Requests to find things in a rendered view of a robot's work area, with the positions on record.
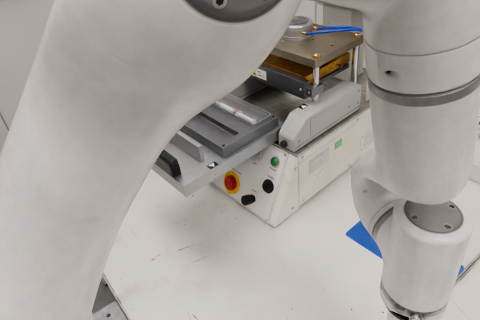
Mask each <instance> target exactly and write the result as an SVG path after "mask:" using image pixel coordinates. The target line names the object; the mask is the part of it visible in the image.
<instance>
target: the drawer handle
mask: <svg viewBox="0 0 480 320"><path fill-rule="evenodd" d="M157 160H158V161H160V162H161V163H162V164H163V165H164V166H166V167H167V168H168V169H169V171H170V174H171V176H172V177H173V178H175V177H177V176H178V175H180V174H181V169H180V166H179V163H178V160H177V159H176V158H175V157H173V156H172V155H171V154H170V153H168V152H167V151H165V150H163V151H162V152H161V153H160V155H159V157H158V159H157Z"/></svg>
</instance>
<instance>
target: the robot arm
mask: <svg viewBox="0 0 480 320"><path fill-rule="evenodd" d="M301 1H302V0H55V1H54V5H53V6H52V9H51V13H50V15H49V19H48V21H47V24H46V28H45V30H44V34H43V36H42V39H41V43H40V44H39V48H38V51H37V53H36V57H35V59H34V63H33V66H32V68H31V71H30V74H29V77H28V80H27V82H26V86H25V88H24V91H23V94H22V96H21V99H20V102H19V105H18V107H17V110H16V113H15V115H14V119H13V121H12V123H11V126H10V129H9V132H8V134H7V137H6V141H5V142H4V146H3V149H2V151H1V154H0V320H94V318H93V314H92V309H93V305H94V301H95V298H96V294H97V291H98V288H99V284H100V281H101V277H102V274H103V272H104V268H105V266H106V262H107V259H108V257H109V254H110V251H111V248H112V246H113V243H114V240H115V238H116V235H117V234H118V231H119V229H120V226H121V224H122V222H123V220H124V218H125V216H126V214H127V211H128V210H129V208H130V206H131V204H132V202H133V200H134V199H135V197H136V195H137V193H138V192H139V189H140V188H141V186H142V184H143V182H144V181H145V179H146V177H147V176H148V174H149V172H150V171H151V168H152V167H153V165H154V163H155V162H156V160H157V159H158V157H159V155H160V153H161V152H162V151H163V150H164V148H165V147H166V145H167V144H168V143H169V142H170V141H171V139H172V138H173V137H174V136H175V134H176V133H177V132H178V131H179V130H180V129H181V128H182V127H183V126H184V125H185V124H186V123H187V122H188V121H189V120H191V119H192V118H194V117H195V116H196V115H197V114H199V113H200V112H201V111H203V110H204V109H206V108H207V107H209V106H211V105H212V104H213V103H215V102H216V101H218V100H219V99H221V98H223V97H225V96H226V95H227V94H229V93H231V92H232V91H233V90H234V89H236V88H238V87H239V86H240V85H241V84H243V83H244V82H245V81H246V80H247V79H248V78H249V77H250V76H251V75H252V74H253V73H254V72H255V71H256V70H257V69H258V68H259V67H260V65H261V64H262V63H263V62H264V60H265V59H266V58H267V56H268V55H269V54H270V53H271V52H272V50H273V49H274V47H275V46H276V45H277V44H278V42H279V40H280V39H281V37H282V36H283V35H284V33H285V31H286V30H287V28H288V26H289V24H290V23H291V21H292V19H293V17H294V16H295V14H296V12H297V10H298V8H299V6H300V4H301ZM316 1H322V2H326V3H329V4H335V5H338V6H344V7H348V8H351V9H356V10H358V11H360V13H361V23H362V31H363V39H364V53H365V61H366V75H367V82H368V90H369V103H370V109H371V121H372V128H373V135H374V148H372V149H369V150H368V151H366V152H365V153H363V154H362V155H361V156H360V157H359V158H358V159H357V160H356V161H355V162H354V164H353V166H352V168H351V190H352V195H353V200H354V206H355V208H356V212H357V214H358V216H359V218H360V220H361V222H362V224H363V225H364V227H365V228H366V230H367V231H368V232H369V233H370V235H371V237H372V238H373V239H374V241H375V242H376V244H377V245H378V247H379V250H380V252H381V255H382V258H383V263H384V265H383V271H382V275H381V282H380V287H379V290H380V294H381V298H382V300H383V302H384V304H385V306H386V307H387V309H388V314H387V318H386V320H438V319H440V318H441V317H442V316H443V315H444V313H445V311H446V308H447V305H448V302H449V299H450V296H451V293H452V291H453V288H454V284H455V282H456V278H457V276H458V273H459V270H460V268H461V264H462V261H463V259H464V255H465V253H466V250H467V247H468V245H469V241H470V238H471V235H472V232H473V229H474V223H473V220H472V217H471V215H470V213H469V212H468V211H467V209H466V208H465V207H464V206H463V205H461V204H460V203H459V202H458V201H456V200H454V198H455V197H456V196H457V195H458V194H460V193H461V191H462V190H463V188H464V187H465V186H466V183H467V181H468V180H469V176H470V173H471V169H472V166H473V162H474V152H475V146H476V133H477V127H478V121H479V110H480V0H316Z"/></svg>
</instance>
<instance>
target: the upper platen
mask: <svg viewBox="0 0 480 320"><path fill-rule="evenodd" d="M349 60H350V53H349V52H346V53H344V54H342V55H340V56H338V57H336V58H335V59H332V60H331V61H328V62H326V63H325V64H323V65H321V66H320V71H319V82H320V83H322V82H324V81H326V80H327V79H330V78H331V77H333V76H335V75H337V74H338V73H340V72H342V71H343V70H345V69H347V68H349V64H348V62H349ZM263 64H266V65H267V66H271V67H274V68H275V69H279V70H282V71H285V72H287V73H290V74H293V75H295V76H298V77H301V78H303V79H306V80H309V84H312V80H313V68H312V67H310V66H306V65H303V64H300V63H297V62H295V61H291V60H288V59H285V58H282V57H280V56H276V55H273V54H269V55H268V56H267V58H266V59H265V60H264V62H263Z"/></svg>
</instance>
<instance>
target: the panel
mask: <svg viewBox="0 0 480 320"><path fill-rule="evenodd" d="M262 150H263V158H262V160H261V161H258V162H254V161H252V160H251V159H250V158H248V159H247V160H245V161H243V162H242V163H240V164H239V165H237V166H235V167H234V168H232V169H231V170H229V171H228V172H226V173H225V174H223V175H221V176H220V177H218V178H217V179H214V180H213V181H212V183H213V184H214V185H215V186H217V187H218V188H220V189H221V190H222V191H224V192H225V193H226V194H228V195H229V196H230V197H232V198H233V199H235V200H236V201H238V202H239V203H240V204H241V205H243V204H242V202H241V198H242V196H244V195H248V194H249V195H251V194H252V195H254V196H255V199H256V201H255V202H254V203H251V204H249V205H246V206H245V207H246V208H247V209H248V210H249V211H251V212H253V213H254V214H256V215H257V216H258V217H259V218H261V219H262V220H264V221H265V222H266V223H269V221H270V218H271V214H272V211H273V208H274V204H275V201H276V197H277V194H278V191H279V187H280V183H281V179H282V176H283V173H284V169H285V166H286V162H287V159H288V156H289V154H288V153H287V152H285V151H283V150H281V149H280V148H278V147H276V146H274V145H272V144H271V145H269V146H267V147H266V148H265V149H262ZM273 157H275V158H277V160H278V164H277V166H272V165H271V159H272V158H273ZM228 175H232V176H234V177H235V179H236V188H235V189H234V190H231V191H230V190H228V189H227V188H226V186H225V183H224V182H225V178H226V177H227V176H228ZM264 181H270V182H271V185H272V190H271V191H270V192H267V193H266V192H265V191H264V190H263V188H262V184H263V182H264ZM243 206H244V205H243Z"/></svg>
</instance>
